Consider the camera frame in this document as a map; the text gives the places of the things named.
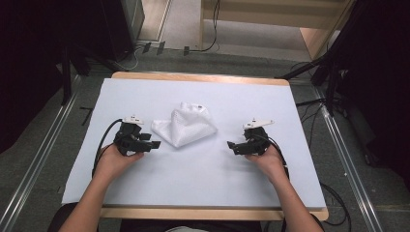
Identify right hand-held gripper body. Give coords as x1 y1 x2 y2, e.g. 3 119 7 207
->
234 117 276 157

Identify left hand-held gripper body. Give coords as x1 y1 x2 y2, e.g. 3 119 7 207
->
113 115 153 157

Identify white mesh laundry bag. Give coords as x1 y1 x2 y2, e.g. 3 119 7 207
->
150 101 219 149

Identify person's right hand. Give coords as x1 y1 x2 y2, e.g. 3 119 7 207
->
244 144 290 186

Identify person's left hand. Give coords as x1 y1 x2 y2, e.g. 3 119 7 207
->
96 143 145 182

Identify pale blue table sheet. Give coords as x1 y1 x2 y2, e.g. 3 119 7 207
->
61 77 328 210

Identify wooden table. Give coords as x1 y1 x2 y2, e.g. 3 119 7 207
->
61 71 330 222

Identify person's dark clothing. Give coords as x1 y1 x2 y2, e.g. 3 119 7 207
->
47 202 325 232

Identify black metal stand with struts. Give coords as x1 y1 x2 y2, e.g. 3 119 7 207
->
274 52 347 118

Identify black cabinet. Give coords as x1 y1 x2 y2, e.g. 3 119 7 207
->
96 0 146 63

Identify light wooden desk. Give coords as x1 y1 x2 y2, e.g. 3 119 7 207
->
198 0 356 61

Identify right hand-held gripper black cable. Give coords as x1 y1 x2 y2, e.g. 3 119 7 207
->
256 132 290 180

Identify hand-held gripper black cable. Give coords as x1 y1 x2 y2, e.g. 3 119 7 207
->
256 132 290 180
91 118 125 178

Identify left hand-held gripper black cable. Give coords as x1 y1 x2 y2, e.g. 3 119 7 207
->
91 118 125 178

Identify black floor cables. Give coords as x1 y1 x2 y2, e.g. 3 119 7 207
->
295 98 326 150

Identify metal floor rail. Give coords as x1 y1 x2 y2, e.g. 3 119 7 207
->
0 74 82 232
312 86 385 232

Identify black floor cable loop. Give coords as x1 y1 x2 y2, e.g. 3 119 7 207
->
319 182 352 227

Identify thin black hanging cable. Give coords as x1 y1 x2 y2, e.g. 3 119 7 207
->
189 0 222 54

